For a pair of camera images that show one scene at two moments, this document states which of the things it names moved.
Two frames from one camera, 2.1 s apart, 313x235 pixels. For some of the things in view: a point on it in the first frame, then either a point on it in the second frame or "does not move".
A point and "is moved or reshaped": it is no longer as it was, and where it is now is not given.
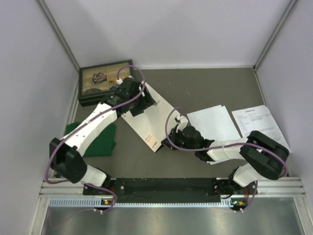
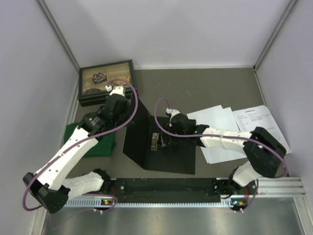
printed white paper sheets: x=259 y=119 does not move
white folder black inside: x=150 y=124 is moved or reshaped
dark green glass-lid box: x=95 y=81 does not move
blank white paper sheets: x=215 y=124 does not move
